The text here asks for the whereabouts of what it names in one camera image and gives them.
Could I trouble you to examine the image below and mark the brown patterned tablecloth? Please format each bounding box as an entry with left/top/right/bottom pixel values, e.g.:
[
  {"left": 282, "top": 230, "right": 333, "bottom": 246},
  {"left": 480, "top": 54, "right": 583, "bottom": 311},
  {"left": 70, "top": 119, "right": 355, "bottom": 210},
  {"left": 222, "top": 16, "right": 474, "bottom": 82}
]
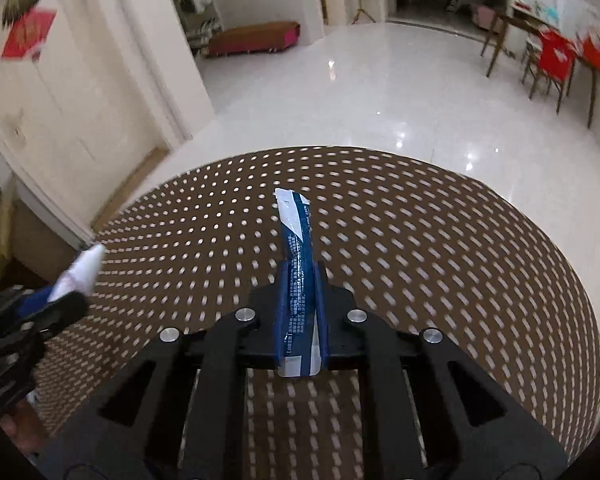
[{"left": 36, "top": 148, "right": 600, "bottom": 457}]

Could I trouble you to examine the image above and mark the blue white snack wrapper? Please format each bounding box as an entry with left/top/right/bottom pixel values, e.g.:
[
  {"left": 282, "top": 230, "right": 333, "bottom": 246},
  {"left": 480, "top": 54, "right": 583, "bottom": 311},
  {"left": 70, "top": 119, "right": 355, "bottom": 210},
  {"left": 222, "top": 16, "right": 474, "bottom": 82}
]
[{"left": 275, "top": 188, "right": 321, "bottom": 378}]

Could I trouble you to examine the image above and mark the cream panel door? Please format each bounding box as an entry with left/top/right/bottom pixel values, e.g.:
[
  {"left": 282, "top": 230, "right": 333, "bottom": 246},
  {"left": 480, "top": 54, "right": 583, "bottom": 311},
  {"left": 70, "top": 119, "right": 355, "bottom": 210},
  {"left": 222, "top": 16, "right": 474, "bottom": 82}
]
[{"left": 0, "top": 0, "right": 166, "bottom": 237}]

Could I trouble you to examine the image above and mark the red covered wooden chair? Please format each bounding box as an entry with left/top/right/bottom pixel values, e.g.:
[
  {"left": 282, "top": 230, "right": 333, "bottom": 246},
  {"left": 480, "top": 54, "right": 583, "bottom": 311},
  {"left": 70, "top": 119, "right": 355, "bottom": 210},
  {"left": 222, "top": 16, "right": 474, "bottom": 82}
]
[{"left": 524, "top": 28, "right": 578, "bottom": 114}]

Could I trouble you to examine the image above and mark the red paper door decoration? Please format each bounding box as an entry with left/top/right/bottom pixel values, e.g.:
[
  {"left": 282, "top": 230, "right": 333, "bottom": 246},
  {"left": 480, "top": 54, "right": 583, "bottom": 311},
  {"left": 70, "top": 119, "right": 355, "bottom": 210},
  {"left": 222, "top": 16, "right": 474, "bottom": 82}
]
[{"left": 1, "top": 8, "right": 57, "bottom": 62}]

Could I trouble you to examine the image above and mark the dark wooden dining table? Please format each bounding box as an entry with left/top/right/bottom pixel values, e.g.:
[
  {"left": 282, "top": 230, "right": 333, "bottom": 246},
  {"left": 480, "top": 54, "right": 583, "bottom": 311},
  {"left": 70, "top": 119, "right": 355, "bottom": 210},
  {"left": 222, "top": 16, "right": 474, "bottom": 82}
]
[{"left": 480, "top": 6, "right": 600, "bottom": 128}]

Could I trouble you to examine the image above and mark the white tissue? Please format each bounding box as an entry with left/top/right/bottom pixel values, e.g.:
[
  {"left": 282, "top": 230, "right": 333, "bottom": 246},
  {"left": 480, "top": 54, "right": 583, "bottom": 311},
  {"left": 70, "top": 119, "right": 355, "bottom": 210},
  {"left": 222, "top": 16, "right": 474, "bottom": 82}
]
[{"left": 48, "top": 243, "right": 106, "bottom": 302}]

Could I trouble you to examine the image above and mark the person's left hand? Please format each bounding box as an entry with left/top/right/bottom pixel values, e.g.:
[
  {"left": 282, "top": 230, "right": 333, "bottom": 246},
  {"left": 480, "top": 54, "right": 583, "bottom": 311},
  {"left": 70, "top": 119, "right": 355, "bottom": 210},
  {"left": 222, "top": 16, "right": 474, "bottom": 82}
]
[{"left": 0, "top": 399, "right": 48, "bottom": 455}]

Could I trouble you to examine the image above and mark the brown pink bench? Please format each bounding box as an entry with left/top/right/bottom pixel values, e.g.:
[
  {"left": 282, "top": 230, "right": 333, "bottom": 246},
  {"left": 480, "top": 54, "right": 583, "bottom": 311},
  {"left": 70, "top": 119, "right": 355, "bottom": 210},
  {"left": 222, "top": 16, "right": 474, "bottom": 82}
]
[{"left": 207, "top": 21, "right": 301, "bottom": 56}]

